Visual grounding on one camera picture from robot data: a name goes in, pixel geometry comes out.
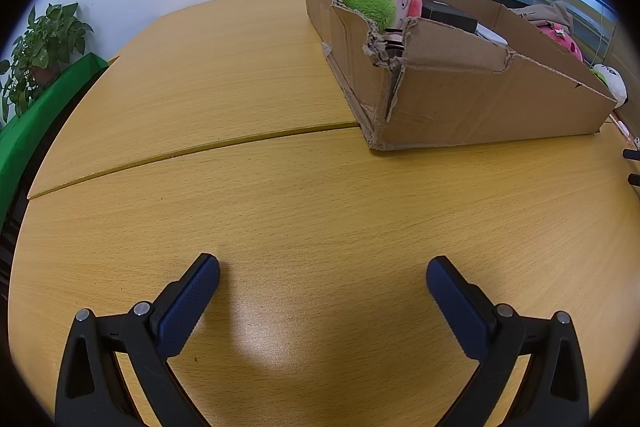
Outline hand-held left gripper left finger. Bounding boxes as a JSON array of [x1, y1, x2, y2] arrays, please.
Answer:
[[55, 253, 221, 427]]

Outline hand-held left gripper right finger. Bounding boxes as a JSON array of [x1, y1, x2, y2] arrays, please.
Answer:
[[426, 256, 591, 427]]

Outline brown cardboard box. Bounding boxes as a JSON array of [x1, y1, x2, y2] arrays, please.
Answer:
[[302, 0, 618, 152]]

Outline wooden desktop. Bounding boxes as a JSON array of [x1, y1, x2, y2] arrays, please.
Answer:
[[7, 0, 640, 427]]

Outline white panda plush toy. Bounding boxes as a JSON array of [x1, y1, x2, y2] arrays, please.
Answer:
[[590, 64, 628, 108]]

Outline pink strawberry plush toy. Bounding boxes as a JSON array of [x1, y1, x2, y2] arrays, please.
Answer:
[[537, 21, 585, 62]]

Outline beige and black cap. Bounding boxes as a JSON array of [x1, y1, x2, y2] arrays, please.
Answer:
[[492, 0, 575, 32]]

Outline white object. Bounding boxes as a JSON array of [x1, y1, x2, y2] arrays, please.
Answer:
[[475, 23, 508, 48]]

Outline small black box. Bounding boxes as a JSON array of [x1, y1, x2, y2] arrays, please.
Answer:
[[421, 0, 478, 34]]

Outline small green potted plant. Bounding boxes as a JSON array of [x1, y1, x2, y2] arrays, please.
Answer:
[[0, 59, 32, 128]]

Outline green fuzzy plush toy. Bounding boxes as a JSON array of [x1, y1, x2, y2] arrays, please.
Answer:
[[345, 0, 397, 32]]

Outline large green potted plant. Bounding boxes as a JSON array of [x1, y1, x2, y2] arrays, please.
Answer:
[[12, 3, 95, 88]]

